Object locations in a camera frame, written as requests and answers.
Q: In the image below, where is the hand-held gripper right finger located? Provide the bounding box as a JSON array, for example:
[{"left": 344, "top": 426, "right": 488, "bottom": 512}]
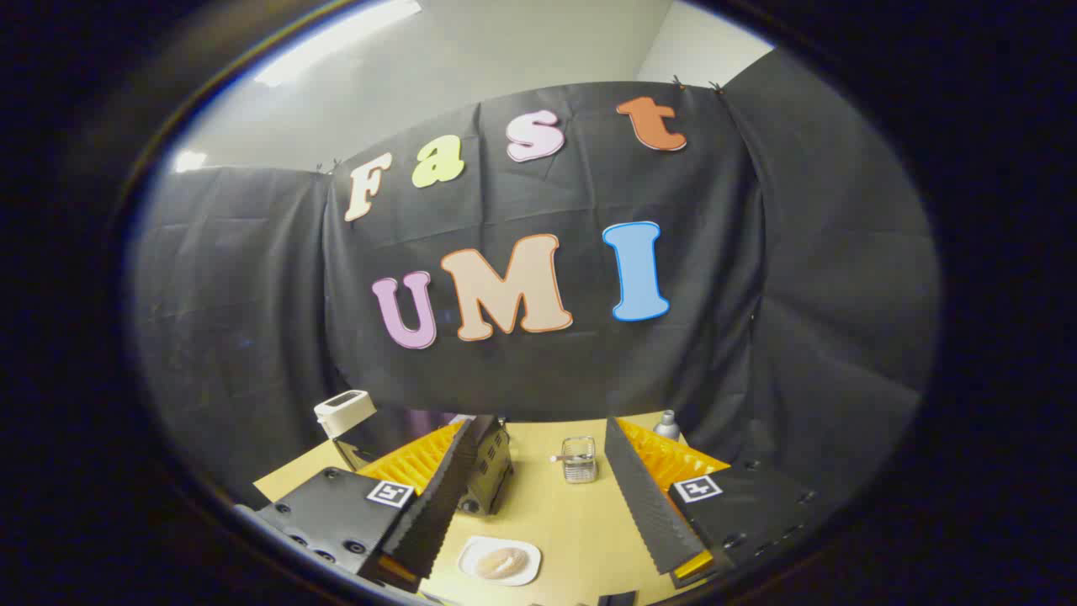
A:
[{"left": 604, "top": 415, "right": 824, "bottom": 590}]

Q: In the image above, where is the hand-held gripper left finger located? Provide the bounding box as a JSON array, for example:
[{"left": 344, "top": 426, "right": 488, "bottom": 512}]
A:
[{"left": 234, "top": 414, "right": 499, "bottom": 590}]

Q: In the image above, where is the black toaster oven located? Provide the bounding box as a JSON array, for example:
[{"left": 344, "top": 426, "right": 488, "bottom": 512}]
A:
[{"left": 459, "top": 415, "right": 516, "bottom": 517}]

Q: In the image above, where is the sugar-coated cream bread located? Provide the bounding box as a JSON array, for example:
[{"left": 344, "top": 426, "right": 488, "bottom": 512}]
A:
[{"left": 476, "top": 547, "right": 529, "bottom": 580}]

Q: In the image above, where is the white square plate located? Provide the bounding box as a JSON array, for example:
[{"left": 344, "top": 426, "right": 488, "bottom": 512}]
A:
[{"left": 457, "top": 536, "right": 543, "bottom": 587}]

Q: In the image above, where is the white plastic box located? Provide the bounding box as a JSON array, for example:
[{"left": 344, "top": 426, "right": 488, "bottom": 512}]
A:
[{"left": 314, "top": 390, "right": 378, "bottom": 439}]

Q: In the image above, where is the metal wire basket holder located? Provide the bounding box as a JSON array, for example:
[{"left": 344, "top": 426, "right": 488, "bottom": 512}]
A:
[{"left": 561, "top": 436, "right": 599, "bottom": 485}]

